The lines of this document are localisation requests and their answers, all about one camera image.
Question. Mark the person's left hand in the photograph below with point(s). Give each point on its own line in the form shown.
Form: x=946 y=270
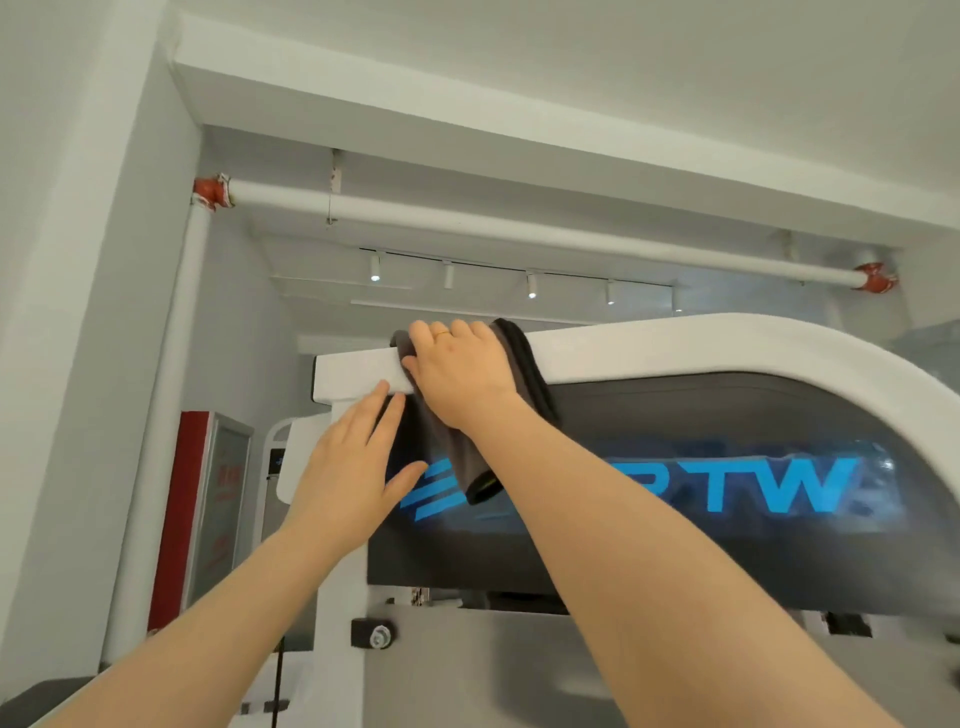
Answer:
x=345 y=480

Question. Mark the person's right hand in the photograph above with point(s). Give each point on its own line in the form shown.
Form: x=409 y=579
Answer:
x=457 y=375

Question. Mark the dark grey cleaning cloth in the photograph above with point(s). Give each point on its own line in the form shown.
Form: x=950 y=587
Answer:
x=442 y=450

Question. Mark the white gym machine frame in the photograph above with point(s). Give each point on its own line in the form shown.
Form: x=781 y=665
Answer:
x=750 y=360

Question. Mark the person's right forearm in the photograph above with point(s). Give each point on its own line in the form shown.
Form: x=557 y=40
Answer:
x=637 y=585

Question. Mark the person's left forearm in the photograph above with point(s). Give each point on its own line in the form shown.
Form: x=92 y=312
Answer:
x=202 y=637

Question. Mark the white track spotlight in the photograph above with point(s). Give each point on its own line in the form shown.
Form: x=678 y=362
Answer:
x=448 y=275
x=375 y=266
x=531 y=285
x=610 y=292

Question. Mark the white horizontal ceiling pipe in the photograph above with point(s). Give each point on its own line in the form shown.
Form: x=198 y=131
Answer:
x=525 y=229

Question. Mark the white vertical pipe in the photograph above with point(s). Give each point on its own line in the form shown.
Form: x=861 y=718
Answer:
x=165 y=412

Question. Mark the red pipe coupling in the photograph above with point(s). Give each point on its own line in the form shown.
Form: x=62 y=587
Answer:
x=211 y=193
x=876 y=279

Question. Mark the black track light rail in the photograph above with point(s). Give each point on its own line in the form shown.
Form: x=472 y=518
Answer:
x=487 y=264

